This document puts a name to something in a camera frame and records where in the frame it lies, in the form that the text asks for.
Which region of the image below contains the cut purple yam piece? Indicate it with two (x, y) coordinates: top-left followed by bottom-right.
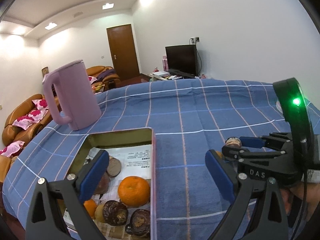
(225, 137), (242, 148)

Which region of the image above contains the right hand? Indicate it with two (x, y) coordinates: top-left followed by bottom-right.
(280, 182), (319, 221)

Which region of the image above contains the pink cartoon mug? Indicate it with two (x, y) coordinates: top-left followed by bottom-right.
(276, 100), (283, 113)

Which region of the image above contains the small orange in tin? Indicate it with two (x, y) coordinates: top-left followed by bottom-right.
(84, 199), (97, 219)

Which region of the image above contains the yellow-green kiwi in tin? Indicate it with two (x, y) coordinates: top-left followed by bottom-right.
(94, 204), (106, 223)

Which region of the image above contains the purple mangosteen in tin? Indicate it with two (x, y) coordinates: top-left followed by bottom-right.
(93, 172), (110, 194)

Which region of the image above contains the blue checked tablecloth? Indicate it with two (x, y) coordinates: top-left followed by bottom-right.
(1, 77), (320, 240)

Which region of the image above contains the yam slice in tin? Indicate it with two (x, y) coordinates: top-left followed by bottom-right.
(106, 156), (121, 178)

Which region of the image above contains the large orange in tin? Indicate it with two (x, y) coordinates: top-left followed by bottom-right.
(118, 176), (151, 207)

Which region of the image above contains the dark passion fruit in tin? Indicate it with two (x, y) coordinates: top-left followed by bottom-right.
(129, 209), (151, 238)

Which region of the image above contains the brown leather sofa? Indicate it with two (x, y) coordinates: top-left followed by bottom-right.
(1, 94), (52, 184)

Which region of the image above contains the pink floral cushion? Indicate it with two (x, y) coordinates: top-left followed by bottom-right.
(12, 115), (39, 131)

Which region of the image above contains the white printed paper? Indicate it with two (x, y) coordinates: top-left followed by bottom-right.
(62, 144), (153, 240)

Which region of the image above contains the pink metal tin box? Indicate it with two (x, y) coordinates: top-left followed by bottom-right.
(68, 127), (157, 240)

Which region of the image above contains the black television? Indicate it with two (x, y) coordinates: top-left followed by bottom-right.
(165, 44), (199, 77)

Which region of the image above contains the low TV stand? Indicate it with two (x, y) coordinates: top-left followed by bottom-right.
(148, 71), (196, 81)

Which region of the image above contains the pink electric kettle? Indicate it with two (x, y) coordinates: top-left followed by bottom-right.
(42, 60), (101, 131)

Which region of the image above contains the brown leather armchair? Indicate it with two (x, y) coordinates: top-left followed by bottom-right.
(86, 66), (121, 92)

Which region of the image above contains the brown wooden door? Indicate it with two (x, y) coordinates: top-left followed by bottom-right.
(106, 24), (140, 81)

